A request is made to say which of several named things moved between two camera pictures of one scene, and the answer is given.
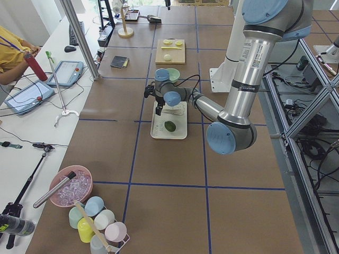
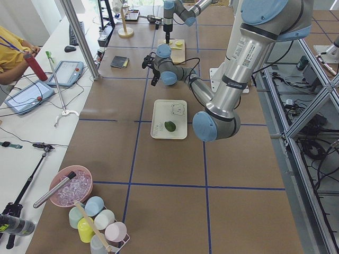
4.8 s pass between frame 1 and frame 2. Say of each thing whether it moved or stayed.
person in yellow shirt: stayed
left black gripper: moved
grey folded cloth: stayed
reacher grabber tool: stayed
